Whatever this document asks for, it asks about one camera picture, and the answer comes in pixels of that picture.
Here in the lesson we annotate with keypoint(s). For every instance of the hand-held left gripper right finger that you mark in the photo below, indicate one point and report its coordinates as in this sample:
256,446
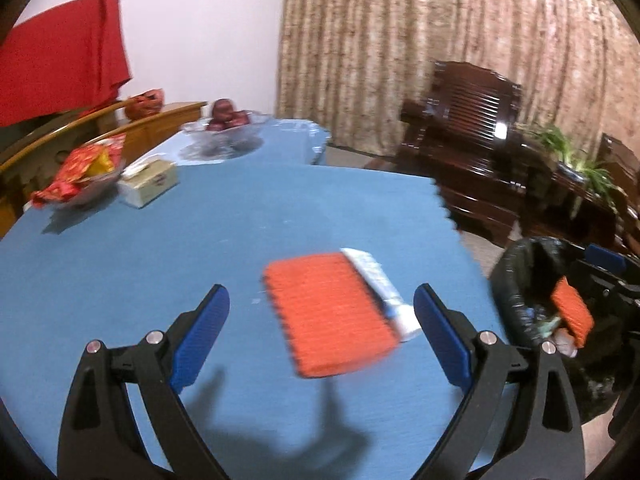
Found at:
445,335

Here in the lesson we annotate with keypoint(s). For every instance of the dark wooden side table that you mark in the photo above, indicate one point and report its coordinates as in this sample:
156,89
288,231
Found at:
560,210

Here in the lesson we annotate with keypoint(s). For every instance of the dark wooden slatted armchair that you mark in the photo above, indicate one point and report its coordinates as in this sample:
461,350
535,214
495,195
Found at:
465,160

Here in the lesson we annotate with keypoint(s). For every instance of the cream tissue box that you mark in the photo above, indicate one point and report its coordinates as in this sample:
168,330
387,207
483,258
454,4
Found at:
150,182

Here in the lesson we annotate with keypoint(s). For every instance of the green potted plant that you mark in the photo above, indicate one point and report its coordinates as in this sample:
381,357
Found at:
590,170

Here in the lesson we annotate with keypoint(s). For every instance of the red apple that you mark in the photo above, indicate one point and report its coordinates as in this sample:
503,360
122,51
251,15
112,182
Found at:
240,119
221,109

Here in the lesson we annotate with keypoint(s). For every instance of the glass dish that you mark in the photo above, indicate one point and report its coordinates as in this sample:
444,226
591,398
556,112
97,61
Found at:
97,189

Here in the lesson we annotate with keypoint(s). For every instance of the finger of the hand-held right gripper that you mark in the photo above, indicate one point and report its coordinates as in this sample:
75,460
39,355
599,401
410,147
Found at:
606,257
615,290

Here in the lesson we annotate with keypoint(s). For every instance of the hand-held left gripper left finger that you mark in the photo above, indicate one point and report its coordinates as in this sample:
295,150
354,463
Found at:
200,335

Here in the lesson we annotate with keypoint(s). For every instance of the white tube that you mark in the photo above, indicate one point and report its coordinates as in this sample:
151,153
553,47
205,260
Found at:
375,272

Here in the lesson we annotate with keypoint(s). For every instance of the glass bowl with red snacks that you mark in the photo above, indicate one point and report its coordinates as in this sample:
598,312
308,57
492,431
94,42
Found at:
80,167

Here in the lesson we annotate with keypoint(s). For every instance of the orange ribbed sponge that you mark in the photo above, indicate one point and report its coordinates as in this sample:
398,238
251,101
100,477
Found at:
572,312
325,310

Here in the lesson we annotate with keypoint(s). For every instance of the black bagged trash bin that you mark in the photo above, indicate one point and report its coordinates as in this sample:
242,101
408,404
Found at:
520,270

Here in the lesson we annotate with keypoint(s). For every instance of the light wooden bench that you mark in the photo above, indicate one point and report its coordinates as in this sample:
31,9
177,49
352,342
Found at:
145,135

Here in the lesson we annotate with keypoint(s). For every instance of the beige patterned curtain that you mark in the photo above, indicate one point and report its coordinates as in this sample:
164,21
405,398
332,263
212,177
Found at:
375,35

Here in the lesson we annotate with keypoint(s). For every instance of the blue scalloped-edged table cover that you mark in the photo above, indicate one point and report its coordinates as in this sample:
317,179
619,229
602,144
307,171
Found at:
285,145

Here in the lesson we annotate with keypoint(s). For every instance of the red plastic bag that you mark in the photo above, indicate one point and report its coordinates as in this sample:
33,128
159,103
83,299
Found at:
145,104

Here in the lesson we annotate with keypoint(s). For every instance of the glass fruit bowl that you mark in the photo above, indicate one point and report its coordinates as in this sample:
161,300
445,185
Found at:
225,137

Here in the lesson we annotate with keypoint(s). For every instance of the red cloth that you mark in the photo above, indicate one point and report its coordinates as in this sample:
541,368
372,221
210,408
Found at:
60,60

